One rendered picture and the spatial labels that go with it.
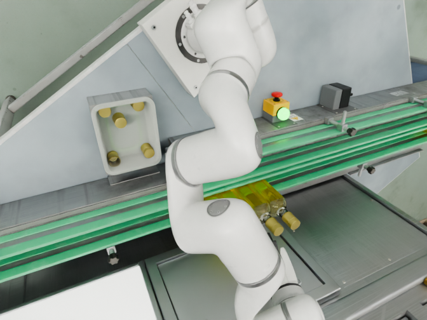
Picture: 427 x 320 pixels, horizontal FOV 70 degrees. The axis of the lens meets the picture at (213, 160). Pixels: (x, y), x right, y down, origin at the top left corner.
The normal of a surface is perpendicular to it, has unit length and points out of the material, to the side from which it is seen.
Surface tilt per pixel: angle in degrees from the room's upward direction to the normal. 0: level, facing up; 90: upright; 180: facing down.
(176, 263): 90
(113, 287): 90
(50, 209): 90
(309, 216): 89
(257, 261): 16
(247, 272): 30
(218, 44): 37
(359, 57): 0
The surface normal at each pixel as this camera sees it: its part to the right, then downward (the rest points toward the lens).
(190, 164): -0.55, 0.26
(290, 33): 0.42, 0.46
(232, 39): 0.22, 0.52
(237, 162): -0.24, 0.62
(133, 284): -0.03, -0.85
